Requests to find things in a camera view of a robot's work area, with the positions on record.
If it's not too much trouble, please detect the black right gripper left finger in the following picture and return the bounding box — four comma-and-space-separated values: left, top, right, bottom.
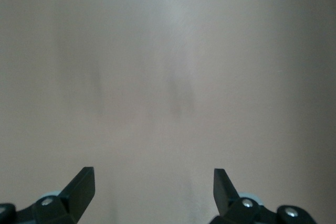
0, 166, 96, 224

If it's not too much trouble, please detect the brown table cover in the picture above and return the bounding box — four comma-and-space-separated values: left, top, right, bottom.
0, 0, 336, 224

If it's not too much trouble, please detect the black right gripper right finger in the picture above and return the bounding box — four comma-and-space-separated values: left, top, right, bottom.
212, 168, 319, 224

